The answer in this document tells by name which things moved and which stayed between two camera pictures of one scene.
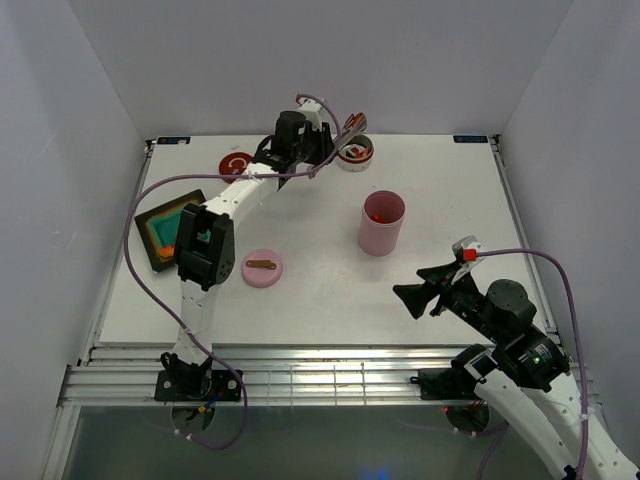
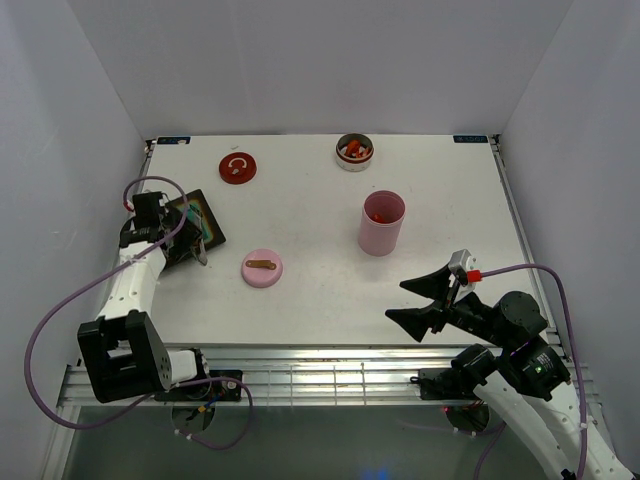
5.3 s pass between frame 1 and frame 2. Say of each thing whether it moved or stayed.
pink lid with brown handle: stayed
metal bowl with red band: stayed
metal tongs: moved
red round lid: stayed
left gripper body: moved
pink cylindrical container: stayed
